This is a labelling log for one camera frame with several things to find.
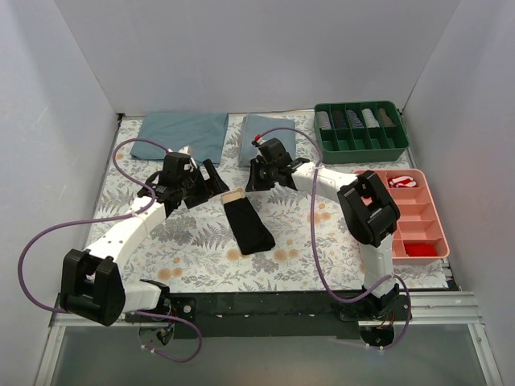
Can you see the white striped rolled sock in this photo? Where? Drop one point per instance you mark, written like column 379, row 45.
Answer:
column 323, row 120

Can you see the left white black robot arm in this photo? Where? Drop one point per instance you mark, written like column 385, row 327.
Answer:
column 91, row 281

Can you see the aluminium frame rail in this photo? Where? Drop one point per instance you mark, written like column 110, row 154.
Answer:
column 427, row 308

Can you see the pink divided organizer box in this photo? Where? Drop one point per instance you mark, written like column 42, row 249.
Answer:
column 419, row 220

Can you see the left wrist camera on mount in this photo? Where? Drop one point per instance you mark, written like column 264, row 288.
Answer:
column 187, row 150

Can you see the grey blue folded cloth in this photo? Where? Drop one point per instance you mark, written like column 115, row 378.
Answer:
column 254, row 125

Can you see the blue striped rolled sock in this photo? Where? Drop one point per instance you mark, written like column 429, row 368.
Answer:
column 353, row 120

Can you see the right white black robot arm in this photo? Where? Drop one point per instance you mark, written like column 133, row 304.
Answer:
column 369, row 211

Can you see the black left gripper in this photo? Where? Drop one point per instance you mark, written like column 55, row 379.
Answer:
column 199, row 187

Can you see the grey white rolled sock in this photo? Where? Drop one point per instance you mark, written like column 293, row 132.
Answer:
column 370, row 120

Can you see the floral patterned table mat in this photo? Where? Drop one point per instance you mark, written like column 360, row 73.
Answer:
column 194, row 250

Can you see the teal folded cloth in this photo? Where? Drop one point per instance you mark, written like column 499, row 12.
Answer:
column 203, row 132

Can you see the red white striped rolled garment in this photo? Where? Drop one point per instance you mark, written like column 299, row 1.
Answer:
column 402, row 181

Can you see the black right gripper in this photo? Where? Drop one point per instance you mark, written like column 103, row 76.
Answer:
column 259, row 174

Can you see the brown rolled sock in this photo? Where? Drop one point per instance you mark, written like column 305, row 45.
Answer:
column 385, row 118

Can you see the black rolled sock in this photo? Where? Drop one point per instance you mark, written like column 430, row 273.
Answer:
column 338, row 119

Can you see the green divided organizer box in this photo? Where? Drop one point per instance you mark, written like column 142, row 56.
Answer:
column 344, row 146

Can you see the black underwear beige waistband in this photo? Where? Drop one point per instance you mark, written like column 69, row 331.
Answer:
column 251, row 235

